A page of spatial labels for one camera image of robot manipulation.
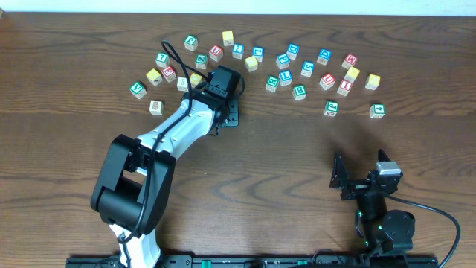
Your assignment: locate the red A block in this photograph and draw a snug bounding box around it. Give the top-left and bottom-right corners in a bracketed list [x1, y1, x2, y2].
[149, 100, 164, 115]

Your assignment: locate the red I block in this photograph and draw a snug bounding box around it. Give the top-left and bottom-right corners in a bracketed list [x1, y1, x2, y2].
[337, 80, 353, 96]

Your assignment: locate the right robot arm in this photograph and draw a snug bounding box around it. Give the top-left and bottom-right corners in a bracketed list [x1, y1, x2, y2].
[329, 150, 415, 255]

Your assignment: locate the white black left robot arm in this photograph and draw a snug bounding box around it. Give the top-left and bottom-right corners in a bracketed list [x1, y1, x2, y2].
[91, 82, 239, 267]

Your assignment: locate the yellow O block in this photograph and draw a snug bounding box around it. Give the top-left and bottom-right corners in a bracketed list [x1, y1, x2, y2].
[190, 73, 203, 88]

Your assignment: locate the plain I wooden block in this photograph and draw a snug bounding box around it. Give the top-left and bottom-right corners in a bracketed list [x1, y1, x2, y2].
[177, 77, 188, 92]

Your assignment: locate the green 4 block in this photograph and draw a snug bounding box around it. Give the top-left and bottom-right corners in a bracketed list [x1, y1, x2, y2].
[369, 103, 386, 119]

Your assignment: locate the green Z block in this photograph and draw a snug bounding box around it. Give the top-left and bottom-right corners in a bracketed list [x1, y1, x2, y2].
[195, 54, 208, 69]

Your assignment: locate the yellow block centre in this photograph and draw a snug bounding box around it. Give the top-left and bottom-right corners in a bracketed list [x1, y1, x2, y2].
[245, 56, 259, 72]

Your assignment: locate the red U block left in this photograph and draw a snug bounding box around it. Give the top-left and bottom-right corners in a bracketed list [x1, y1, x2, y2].
[209, 45, 224, 62]

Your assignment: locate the red u block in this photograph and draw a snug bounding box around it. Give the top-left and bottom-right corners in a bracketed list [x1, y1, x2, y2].
[209, 45, 224, 62]
[319, 73, 335, 91]

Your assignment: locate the green R block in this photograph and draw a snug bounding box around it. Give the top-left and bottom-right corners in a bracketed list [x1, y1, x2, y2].
[266, 75, 279, 92]

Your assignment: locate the blue 2 block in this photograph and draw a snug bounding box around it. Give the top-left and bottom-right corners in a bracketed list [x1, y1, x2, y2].
[232, 43, 245, 60]

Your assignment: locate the red E block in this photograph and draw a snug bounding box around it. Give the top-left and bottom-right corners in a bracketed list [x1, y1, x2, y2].
[161, 66, 177, 83]

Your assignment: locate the blue L block upper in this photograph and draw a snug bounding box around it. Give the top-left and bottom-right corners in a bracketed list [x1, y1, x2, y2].
[252, 46, 265, 63]

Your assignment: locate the blue l block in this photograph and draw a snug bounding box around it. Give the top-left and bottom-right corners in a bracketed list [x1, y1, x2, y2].
[252, 46, 265, 63]
[279, 70, 292, 86]

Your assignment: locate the green J block lower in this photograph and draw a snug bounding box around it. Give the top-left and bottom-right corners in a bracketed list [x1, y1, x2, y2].
[324, 100, 339, 117]

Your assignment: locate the green j block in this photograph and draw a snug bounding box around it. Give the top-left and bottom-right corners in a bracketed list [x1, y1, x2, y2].
[184, 34, 199, 51]
[324, 100, 339, 117]

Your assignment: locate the blue L block lower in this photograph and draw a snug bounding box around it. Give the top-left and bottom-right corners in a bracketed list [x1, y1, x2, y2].
[279, 70, 292, 86]

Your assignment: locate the green J block top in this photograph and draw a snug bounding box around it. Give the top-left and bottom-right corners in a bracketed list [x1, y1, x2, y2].
[184, 34, 199, 51]

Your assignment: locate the yellow block top row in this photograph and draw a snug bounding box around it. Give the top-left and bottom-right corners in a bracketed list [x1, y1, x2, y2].
[222, 31, 234, 46]

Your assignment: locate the green B block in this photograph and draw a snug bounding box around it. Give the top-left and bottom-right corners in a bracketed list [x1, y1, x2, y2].
[292, 85, 307, 101]

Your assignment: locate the green 7 block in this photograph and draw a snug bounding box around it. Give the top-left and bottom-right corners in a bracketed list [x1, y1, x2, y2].
[155, 52, 170, 68]

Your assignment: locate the blue P block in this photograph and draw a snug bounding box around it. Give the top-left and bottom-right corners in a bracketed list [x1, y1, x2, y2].
[276, 54, 291, 70]

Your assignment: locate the yellow G block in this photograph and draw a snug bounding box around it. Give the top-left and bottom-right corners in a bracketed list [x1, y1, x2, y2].
[364, 74, 381, 90]

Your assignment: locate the green V block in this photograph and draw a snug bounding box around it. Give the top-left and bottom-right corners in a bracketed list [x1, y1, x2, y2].
[129, 81, 147, 99]

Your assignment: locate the yellow X block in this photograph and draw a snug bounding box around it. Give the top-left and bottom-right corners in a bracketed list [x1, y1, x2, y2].
[344, 66, 360, 83]

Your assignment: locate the blue D block left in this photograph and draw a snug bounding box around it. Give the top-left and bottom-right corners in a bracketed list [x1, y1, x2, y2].
[286, 43, 300, 60]

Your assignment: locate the blue d block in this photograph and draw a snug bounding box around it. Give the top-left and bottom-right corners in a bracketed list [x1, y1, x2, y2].
[317, 48, 332, 66]
[286, 43, 300, 60]

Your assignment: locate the blue 5 block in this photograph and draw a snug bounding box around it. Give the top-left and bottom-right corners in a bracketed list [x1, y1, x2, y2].
[300, 60, 315, 77]

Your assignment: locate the red U block right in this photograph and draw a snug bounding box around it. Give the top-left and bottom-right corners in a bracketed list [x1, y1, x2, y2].
[319, 73, 335, 91]

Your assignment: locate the red M block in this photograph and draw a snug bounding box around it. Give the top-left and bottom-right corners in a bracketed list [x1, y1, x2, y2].
[341, 54, 358, 69]

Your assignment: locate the blue D block right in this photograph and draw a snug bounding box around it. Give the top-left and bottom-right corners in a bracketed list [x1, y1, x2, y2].
[317, 48, 332, 66]

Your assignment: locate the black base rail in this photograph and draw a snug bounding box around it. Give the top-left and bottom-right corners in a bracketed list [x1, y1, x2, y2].
[65, 254, 440, 268]

